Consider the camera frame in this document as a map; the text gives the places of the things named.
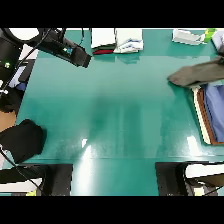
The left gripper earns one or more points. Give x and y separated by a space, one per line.
80 56

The grey-brown garment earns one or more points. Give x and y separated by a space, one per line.
200 73

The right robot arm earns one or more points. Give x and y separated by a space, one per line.
170 178

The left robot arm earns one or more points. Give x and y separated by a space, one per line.
50 41

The red garment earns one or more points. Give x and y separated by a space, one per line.
104 51

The white folded garment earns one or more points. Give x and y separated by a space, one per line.
103 37

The white garment with blue print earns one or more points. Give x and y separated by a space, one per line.
129 41

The heap of clothes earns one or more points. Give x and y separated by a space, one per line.
20 78

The cream garment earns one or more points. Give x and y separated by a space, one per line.
197 106

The pale blue garment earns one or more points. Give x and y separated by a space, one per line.
218 39

